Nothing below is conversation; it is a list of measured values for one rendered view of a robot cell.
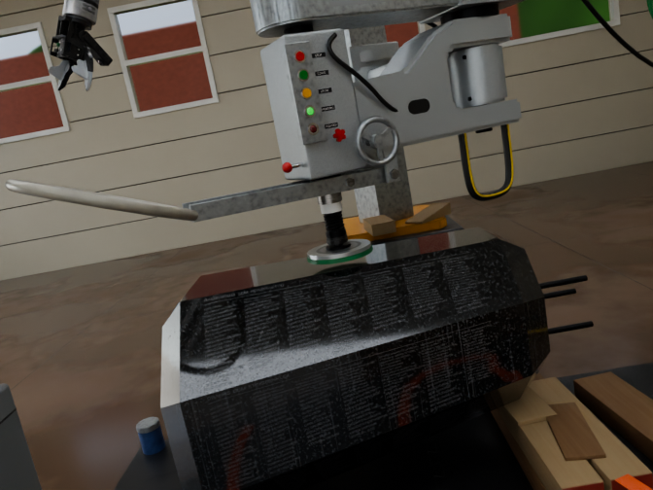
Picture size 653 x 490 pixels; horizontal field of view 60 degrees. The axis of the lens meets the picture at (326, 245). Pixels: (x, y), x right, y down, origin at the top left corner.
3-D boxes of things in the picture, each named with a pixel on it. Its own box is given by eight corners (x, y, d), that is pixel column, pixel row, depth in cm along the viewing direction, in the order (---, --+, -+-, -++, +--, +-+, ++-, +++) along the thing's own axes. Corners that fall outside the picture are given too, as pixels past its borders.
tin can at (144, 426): (150, 442, 256) (142, 417, 253) (169, 441, 254) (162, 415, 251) (138, 456, 246) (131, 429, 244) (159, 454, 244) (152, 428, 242)
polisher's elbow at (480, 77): (442, 112, 207) (434, 56, 203) (478, 105, 217) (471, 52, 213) (483, 104, 191) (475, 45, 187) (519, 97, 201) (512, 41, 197)
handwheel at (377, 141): (388, 161, 182) (380, 115, 179) (404, 160, 173) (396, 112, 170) (347, 171, 176) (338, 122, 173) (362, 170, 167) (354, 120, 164)
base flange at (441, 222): (337, 227, 293) (335, 219, 292) (430, 211, 290) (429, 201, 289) (336, 247, 245) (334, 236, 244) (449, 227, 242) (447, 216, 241)
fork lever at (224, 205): (375, 180, 199) (373, 165, 199) (405, 180, 182) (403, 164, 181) (182, 219, 172) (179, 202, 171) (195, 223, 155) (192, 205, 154)
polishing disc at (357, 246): (361, 238, 197) (361, 235, 197) (378, 249, 177) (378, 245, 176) (303, 252, 194) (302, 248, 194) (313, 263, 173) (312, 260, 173)
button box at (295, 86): (324, 141, 168) (305, 43, 163) (327, 140, 166) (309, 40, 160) (299, 145, 165) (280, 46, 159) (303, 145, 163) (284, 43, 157)
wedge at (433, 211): (434, 213, 259) (432, 202, 258) (451, 213, 251) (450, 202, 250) (404, 224, 247) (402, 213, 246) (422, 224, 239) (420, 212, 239)
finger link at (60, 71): (40, 80, 166) (53, 53, 163) (58, 86, 171) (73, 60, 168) (43, 86, 165) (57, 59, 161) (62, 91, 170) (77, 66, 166)
